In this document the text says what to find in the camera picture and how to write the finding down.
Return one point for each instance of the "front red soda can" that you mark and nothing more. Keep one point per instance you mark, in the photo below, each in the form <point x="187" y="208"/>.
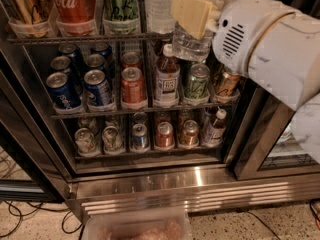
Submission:
<point x="133" y="86"/>

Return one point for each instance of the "red cola can top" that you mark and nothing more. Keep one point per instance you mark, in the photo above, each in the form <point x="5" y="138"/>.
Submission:
<point x="76" y="17"/>

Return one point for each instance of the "blue pepsi can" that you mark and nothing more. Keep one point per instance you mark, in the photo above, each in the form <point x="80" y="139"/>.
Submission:
<point x="63" y="94"/>
<point x="98" y="91"/>

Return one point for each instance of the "gold can top shelf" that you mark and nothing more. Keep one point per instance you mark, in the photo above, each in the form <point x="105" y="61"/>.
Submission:
<point x="29" y="18"/>

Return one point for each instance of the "brown tea bottle middle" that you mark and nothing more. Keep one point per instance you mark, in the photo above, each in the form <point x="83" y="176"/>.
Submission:
<point x="167" y="78"/>

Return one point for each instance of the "rear red soda can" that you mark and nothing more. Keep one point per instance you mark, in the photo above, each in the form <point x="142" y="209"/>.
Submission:
<point x="132" y="59"/>

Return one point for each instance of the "clear plastic bin floor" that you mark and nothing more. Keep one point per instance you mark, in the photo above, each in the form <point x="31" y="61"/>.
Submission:
<point x="162" y="223"/>

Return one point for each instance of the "glass fridge door right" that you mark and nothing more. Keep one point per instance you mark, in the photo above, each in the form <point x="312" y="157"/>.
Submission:
<point x="271" y="149"/>

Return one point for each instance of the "front gold can middle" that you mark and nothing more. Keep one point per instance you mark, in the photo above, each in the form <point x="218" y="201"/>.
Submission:
<point x="225" y="85"/>

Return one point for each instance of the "front green can middle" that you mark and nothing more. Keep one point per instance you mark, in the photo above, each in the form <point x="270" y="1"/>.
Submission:
<point x="196" y="88"/>

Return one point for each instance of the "clear water bottle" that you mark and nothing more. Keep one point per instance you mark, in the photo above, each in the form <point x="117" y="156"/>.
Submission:
<point x="158" y="14"/>
<point x="188" y="48"/>

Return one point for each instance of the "stainless steel fridge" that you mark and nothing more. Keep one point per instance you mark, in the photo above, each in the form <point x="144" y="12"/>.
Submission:
<point x="197" y="178"/>

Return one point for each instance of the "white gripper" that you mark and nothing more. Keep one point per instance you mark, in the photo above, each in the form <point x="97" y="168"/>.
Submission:
<point x="240" y="32"/>

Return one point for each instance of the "blue silver can bottom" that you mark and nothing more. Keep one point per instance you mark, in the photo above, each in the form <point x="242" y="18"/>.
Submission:
<point x="140" y="137"/>

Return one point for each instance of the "tea bottle bottom shelf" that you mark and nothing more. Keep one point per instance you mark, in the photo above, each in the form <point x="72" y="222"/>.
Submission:
<point x="214" y="129"/>

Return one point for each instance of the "front right blue pepsi can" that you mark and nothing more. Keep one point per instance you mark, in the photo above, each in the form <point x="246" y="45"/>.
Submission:
<point x="98" y="91"/>

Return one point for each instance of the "middle left pepsi can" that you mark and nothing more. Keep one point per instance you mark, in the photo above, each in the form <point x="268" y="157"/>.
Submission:
<point x="64" y="64"/>

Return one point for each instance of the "red can bottom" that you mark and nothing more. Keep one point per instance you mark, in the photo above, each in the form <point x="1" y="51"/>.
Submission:
<point x="164" y="136"/>

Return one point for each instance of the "front left blue pepsi can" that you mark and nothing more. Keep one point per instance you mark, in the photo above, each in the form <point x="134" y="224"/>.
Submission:
<point x="63" y="94"/>

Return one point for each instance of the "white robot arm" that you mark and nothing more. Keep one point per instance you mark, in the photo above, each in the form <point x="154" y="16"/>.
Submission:
<point x="275" y="45"/>

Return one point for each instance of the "red soda can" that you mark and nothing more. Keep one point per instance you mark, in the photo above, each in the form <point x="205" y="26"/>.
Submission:
<point x="133" y="86"/>
<point x="132" y="59"/>

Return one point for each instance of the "copper can bottom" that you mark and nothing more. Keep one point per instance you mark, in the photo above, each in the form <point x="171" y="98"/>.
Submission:
<point x="189" y="133"/>

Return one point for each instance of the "green can top shelf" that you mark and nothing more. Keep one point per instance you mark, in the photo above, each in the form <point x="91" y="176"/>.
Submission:
<point x="121" y="16"/>

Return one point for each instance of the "middle right pepsi can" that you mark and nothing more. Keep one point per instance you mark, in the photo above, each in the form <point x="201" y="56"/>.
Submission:
<point x="96" y="62"/>

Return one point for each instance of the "silver can bottom left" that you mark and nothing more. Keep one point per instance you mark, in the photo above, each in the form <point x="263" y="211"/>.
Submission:
<point x="86" y="143"/>

